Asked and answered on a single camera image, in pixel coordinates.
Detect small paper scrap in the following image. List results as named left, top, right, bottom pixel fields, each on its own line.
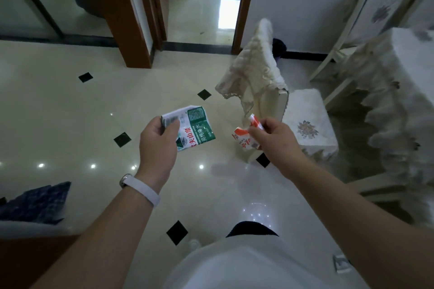
left=332, top=254, right=352, bottom=274

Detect brown wooden door frame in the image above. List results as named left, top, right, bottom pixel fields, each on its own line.
left=63, top=0, right=260, bottom=69

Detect person's left hand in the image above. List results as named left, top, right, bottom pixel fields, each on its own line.
left=135, top=116, right=180, bottom=193

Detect white wristband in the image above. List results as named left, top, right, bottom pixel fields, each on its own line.
left=119, top=174, right=161, bottom=207

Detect person's dark trousers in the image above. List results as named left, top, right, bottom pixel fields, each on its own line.
left=226, top=221, right=279, bottom=239

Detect red and white wrapper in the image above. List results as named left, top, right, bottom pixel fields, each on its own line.
left=232, top=114, right=265, bottom=151

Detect cream chair with lace cover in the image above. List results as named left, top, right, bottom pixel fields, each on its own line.
left=215, top=18, right=339, bottom=163

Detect dark round object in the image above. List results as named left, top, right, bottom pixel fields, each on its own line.
left=272, top=38, right=287, bottom=62

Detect table with lace tablecloth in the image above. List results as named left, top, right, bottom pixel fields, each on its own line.
left=334, top=26, right=434, bottom=228

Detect person's left forearm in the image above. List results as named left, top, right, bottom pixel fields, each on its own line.
left=32, top=177, right=162, bottom=289

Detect green and white label wrapper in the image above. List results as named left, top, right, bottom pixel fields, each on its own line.
left=161, top=105, right=216, bottom=152

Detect white folding chair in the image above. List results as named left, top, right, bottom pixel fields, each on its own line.
left=309, top=0, right=434, bottom=110

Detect person's right forearm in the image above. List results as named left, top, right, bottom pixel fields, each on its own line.
left=288, top=157, right=434, bottom=289

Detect person's right hand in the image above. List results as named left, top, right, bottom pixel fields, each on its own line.
left=248, top=117, right=306, bottom=180

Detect person's white shirt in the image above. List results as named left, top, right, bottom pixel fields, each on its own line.
left=162, top=235, right=370, bottom=289

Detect dark blue patterned cloth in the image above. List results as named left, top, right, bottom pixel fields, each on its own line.
left=0, top=181, right=72, bottom=225

